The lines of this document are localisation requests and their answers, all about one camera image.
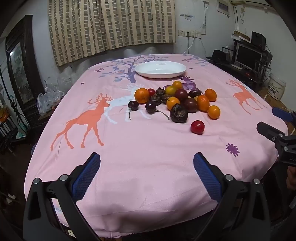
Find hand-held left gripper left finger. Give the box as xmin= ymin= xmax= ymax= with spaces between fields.
xmin=23 ymin=152 xmax=102 ymax=241

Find white cable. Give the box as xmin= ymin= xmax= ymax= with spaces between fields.
xmin=183 ymin=35 xmax=196 ymax=55

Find white wall electrical box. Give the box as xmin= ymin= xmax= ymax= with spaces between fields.
xmin=217 ymin=0 xmax=230 ymax=16

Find black computer desk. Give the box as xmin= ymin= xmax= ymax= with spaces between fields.
xmin=207 ymin=39 xmax=272 ymax=91

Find dark framed picture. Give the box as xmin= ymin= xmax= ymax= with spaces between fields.
xmin=5 ymin=15 xmax=44 ymax=114

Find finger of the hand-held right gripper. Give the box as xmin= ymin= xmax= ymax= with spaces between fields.
xmin=272 ymin=107 xmax=296 ymax=122
xmin=257 ymin=122 xmax=287 ymax=143

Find dark cherry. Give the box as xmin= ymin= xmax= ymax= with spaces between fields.
xmin=128 ymin=101 xmax=139 ymax=120
xmin=145 ymin=101 xmax=170 ymax=120

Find clear plastic bags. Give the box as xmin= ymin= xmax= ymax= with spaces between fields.
xmin=37 ymin=77 xmax=66 ymax=116

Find pink printed tablecloth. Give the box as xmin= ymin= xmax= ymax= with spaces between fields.
xmin=24 ymin=54 xmax=289 ymax=239

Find beige checked curtain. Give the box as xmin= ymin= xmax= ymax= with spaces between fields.
xmin=48 ymin=0 xmax=176 ymax=67

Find white wall socket strip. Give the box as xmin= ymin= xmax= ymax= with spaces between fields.
xmin=178 ymin=29 xmax=202 ymax=39

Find large brown water chestnut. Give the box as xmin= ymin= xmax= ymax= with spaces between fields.
xmin=170 ymin=103 xmax=188 ymax=124

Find black speaker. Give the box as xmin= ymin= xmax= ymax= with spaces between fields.
xmin=251 ymin=31 xmax=266 ymax=50

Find black hat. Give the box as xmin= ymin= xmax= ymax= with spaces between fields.
xmin=206 ymin=50 xmax=228 ymax=62

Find white plate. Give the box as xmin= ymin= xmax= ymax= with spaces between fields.
xmin=134 ymin=61 xmax=187 ymax=79

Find computer monitor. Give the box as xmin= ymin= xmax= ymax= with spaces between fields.
xmin=235 ymin=44 xmax=263 ymax=70

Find white bucket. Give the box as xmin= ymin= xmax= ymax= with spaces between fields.
xmin=267 ymin=74 xmax=287 ymax=100

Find large orange mandarin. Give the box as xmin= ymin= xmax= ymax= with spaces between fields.
xmin=134 ymin=88 xmax=150 ymax=104

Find dark purple plum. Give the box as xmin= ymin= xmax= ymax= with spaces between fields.
xmin=174 ymin=89 xmax=188 ymax=102
xmin=184 ymin=98 xmax=198 ymax=113

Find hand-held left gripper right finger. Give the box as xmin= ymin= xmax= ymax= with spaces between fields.
xmin=193 ymin=152 xmax=271 ymax=241

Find flat cardboard box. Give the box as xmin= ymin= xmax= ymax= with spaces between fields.
xmin=233 ymin=30 xmax=250 ymax=42

